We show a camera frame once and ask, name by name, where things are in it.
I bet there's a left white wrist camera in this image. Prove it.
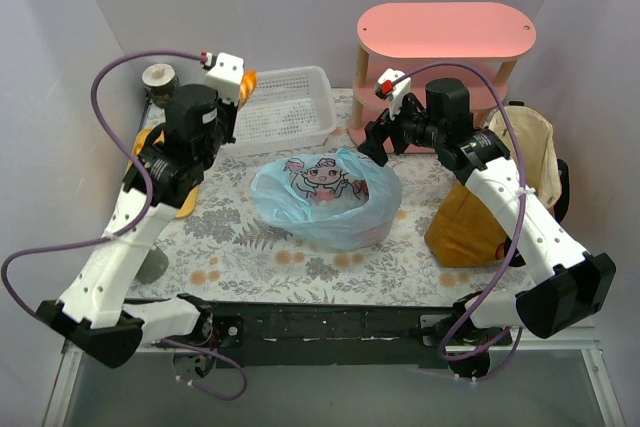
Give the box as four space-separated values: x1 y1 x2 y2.
201 51 244 105

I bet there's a yellow canvas tote bag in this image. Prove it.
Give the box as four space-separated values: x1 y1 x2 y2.
424 101 570 268

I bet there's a floral table mat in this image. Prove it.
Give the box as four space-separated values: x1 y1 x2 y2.
127 150 503 306

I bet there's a dark tape roll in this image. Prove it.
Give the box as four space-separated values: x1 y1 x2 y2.
141 63 180 108

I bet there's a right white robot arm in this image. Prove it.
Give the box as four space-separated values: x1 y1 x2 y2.
358 70 616 345

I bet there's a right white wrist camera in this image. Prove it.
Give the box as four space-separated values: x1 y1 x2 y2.
375 68 411 120

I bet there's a yellow plastic tray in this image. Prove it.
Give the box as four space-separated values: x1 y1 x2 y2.
132 129 200 219

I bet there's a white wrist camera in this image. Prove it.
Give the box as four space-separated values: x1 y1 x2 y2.
201 51 244 105
375 68 411 120

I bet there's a white plastic basket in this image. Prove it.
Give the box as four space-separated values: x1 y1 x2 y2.
222 66 337 156

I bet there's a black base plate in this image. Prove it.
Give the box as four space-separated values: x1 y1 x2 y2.
155 302 513 369

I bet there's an aluminium rail frame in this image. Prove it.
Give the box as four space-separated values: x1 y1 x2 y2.
44 324 624 426

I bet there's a pink three-tier shelf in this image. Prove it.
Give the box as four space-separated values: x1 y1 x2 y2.
349 2 536 144

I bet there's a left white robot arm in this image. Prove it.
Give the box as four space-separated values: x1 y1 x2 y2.
36 84 237 368

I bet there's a blue plastic grocery bag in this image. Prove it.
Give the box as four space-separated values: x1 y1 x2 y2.
251 148 402 251

